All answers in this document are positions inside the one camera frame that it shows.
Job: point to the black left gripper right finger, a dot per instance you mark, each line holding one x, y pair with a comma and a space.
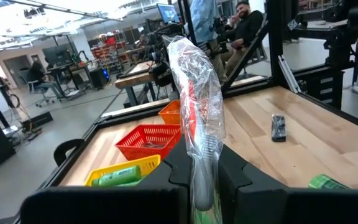
275, 205

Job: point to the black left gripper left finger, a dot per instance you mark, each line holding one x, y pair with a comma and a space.
120, 205

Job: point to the red white bagged toothbrush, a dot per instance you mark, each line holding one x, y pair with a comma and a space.
200, 93

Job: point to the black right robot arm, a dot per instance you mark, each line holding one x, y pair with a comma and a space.
172, 29

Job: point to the wooden workbench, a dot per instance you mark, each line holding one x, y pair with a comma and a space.
132, 82

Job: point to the orange plastic basket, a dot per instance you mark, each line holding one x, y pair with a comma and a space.
169, 115

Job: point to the yellow plastic basket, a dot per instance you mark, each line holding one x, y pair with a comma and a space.
148, 163

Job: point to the red plastic basket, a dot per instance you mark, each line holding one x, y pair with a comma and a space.
129, 149

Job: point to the storage shelf with red bins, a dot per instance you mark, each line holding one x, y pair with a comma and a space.
107, 53

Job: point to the monitor with blue screen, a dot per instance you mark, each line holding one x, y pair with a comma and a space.
168, 13

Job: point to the black computer tower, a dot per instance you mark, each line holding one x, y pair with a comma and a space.
99, 77

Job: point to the black chair back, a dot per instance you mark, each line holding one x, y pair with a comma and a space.
62, 149

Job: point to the black monitor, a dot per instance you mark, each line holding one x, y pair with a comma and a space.
56, 54

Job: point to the black floor bar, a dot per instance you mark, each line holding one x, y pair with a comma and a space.
37, 121

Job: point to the grey office chair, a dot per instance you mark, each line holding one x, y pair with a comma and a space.
40, 93

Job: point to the black drawer cabinet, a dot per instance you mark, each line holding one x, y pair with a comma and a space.
325, 90

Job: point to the silver aluminium strut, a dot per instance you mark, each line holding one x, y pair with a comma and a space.
287, 73

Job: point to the black table frame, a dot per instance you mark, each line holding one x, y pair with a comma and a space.
275, 46

